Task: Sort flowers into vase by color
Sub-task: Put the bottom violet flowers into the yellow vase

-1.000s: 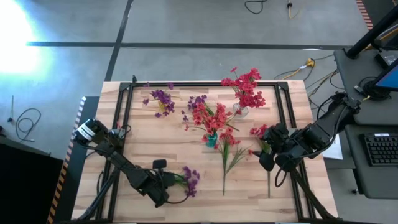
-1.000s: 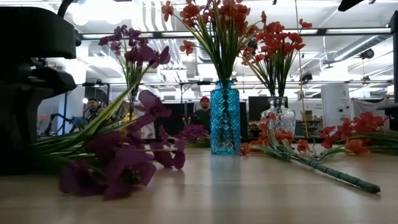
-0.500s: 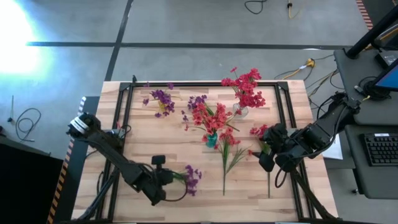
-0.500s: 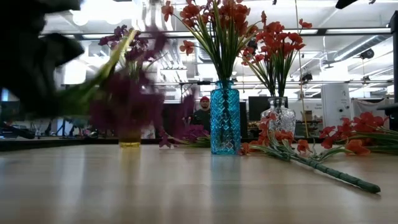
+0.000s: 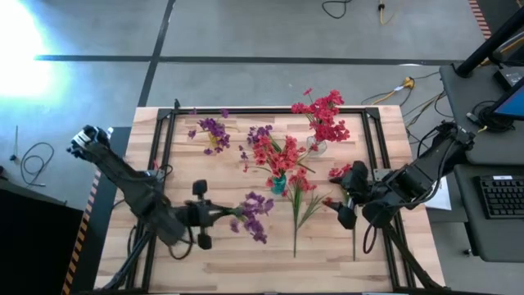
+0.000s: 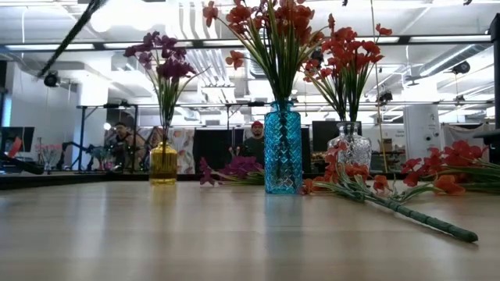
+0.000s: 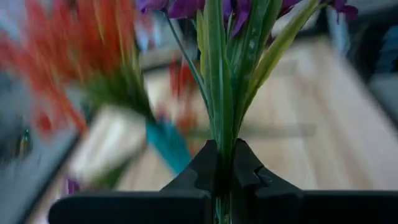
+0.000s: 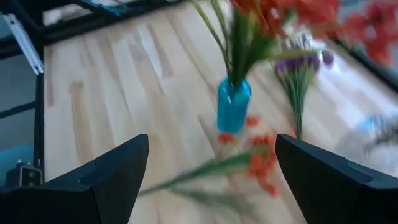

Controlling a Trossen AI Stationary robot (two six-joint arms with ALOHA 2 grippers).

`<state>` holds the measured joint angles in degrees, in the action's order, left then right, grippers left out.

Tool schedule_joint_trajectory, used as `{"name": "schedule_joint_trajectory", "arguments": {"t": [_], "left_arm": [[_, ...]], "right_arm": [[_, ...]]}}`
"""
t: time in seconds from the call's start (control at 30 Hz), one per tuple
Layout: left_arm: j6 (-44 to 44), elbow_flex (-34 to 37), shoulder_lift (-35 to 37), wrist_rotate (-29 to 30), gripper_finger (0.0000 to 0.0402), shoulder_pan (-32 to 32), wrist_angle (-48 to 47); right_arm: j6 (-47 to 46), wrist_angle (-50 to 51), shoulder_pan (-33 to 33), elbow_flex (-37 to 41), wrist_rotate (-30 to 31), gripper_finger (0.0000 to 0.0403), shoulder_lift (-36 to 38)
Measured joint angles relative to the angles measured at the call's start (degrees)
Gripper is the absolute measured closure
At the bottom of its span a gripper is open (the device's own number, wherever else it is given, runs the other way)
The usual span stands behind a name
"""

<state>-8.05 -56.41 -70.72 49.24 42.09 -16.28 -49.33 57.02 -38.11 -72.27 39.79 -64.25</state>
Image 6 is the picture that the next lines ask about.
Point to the purple flower bunch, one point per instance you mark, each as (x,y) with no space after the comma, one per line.
(242,166)
(172,68)

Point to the blue glass vase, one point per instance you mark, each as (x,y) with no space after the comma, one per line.
(283,156)

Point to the red-orange flower bunch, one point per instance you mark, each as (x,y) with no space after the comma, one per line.
(351,47)
(236,15)
(461,152)
(429,222)
(297,19)

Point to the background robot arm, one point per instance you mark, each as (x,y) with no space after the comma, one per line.
(86,150)

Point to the yellow glass vase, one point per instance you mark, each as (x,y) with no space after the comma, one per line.
(163,164)

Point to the clear cut-glass vase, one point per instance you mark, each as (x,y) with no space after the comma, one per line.
(353,150)

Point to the background vase with flowers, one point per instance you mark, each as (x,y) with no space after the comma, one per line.
(48,154)

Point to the person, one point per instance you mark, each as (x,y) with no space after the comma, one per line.
(256,142)
(121,144)

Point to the black partition panel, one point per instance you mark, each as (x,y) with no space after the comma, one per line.
(213,150)

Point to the floral patterned cloth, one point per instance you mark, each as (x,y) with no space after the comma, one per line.
(183,150)

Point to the white pillar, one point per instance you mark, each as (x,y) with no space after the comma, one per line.
(422,132)

